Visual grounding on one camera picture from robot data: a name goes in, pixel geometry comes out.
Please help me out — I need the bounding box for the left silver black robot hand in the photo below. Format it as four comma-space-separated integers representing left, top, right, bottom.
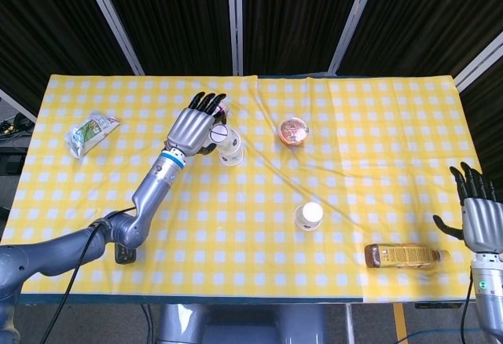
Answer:
166, 91, 228, 157

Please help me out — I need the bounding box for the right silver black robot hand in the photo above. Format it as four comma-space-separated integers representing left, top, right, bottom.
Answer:
432, 161, 503, 254

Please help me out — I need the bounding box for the paper cup with black line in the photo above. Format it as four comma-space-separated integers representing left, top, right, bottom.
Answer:
208, 123, 242, 153

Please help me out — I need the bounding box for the white floral paper cup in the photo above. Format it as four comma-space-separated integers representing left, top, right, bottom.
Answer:
294, 201, 325, 232
218, 145, 244, 167

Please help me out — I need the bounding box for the grey robot base column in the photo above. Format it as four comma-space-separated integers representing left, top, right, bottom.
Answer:
156, 303, 327, 344

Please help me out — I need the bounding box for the orange lidded bowl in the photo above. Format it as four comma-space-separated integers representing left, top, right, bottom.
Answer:
277, 117, 311, 148

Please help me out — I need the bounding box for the maroon label drink bottle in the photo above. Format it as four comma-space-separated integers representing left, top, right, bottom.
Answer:
214, 100, 231, 125

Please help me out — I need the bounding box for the amber tea bottle yellow label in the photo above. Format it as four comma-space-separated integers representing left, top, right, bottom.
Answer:
364, 243, 450, 269

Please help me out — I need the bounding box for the green white snack bag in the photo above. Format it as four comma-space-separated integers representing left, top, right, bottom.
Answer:
64, 111, 121, 159

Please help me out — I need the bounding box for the black partition panel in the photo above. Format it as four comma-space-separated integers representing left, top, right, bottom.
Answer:
338, 0, 503, 79
460, 49, 503, 203
0, 0, 135, 114
240, 0, 369, 76
96, 0, 237, 76

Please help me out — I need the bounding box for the yellow white checked tablecloth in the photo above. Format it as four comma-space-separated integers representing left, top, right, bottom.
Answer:
0, 73, 503, 305

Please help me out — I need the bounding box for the black sauce bottle red cap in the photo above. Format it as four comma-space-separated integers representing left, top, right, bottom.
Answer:
114, 243, 137, 265

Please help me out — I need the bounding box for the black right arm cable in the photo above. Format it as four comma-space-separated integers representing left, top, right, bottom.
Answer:
460, 267, 475, 344

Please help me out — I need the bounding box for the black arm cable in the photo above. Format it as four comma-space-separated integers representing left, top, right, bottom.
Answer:
460, 267, 475, 344
39, 207, 139, 344

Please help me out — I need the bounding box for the grey aluminium frame bar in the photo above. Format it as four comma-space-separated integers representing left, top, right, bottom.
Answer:
78, 0, 145, 76
226, 0, 244, 76
327, 0, 383, 75
0, 87, 37, 122
454, 31, 503, 93

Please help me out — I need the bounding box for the blue floor cable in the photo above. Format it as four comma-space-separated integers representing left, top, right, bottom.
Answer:
402, 328, 464, 344

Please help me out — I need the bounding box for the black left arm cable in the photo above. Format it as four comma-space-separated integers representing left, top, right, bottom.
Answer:
39, 207, 139, 344

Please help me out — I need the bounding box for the black floor cable bundle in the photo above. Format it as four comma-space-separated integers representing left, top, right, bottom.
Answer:
0, 110, 36, 141

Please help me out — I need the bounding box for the black cable under table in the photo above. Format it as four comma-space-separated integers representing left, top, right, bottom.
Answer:
141, 303, 159, 344

